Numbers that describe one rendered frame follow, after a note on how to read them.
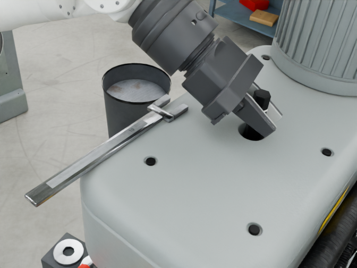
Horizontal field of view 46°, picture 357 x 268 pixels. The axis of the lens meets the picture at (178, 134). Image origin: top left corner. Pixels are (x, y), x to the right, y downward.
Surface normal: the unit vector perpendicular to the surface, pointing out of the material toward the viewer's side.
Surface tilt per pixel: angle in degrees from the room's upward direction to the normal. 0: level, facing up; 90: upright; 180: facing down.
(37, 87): 0
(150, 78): 86
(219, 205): 0
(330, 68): 90
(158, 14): 59
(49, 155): 0
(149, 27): 81
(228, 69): 30
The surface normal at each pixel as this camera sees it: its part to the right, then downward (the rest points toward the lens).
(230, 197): 0.08, -0.75
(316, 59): -0.59, 0.49
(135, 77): 0.11, 0.61
